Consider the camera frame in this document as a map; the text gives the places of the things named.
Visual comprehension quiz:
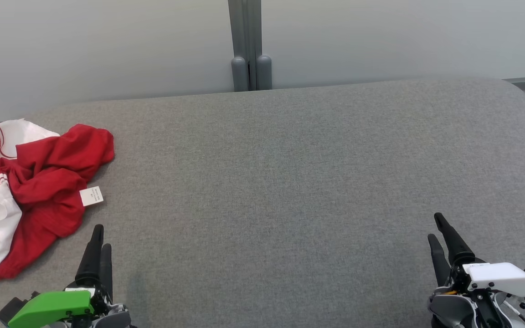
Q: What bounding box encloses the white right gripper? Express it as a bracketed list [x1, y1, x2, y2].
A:
[428, 213, 525, 327]

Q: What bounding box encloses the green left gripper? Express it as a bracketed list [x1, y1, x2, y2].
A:
[8, 224, 118, 328]

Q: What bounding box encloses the red and white t-shirt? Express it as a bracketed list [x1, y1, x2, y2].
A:
[0, 119, 115, 282]

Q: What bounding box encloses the grey fabric sofa seat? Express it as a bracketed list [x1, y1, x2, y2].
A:
[0, 77, 525, 328]

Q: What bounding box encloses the grey partition pole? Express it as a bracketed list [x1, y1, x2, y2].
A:
[227, 0, 250, 92]
[247, 0, 273, 91]

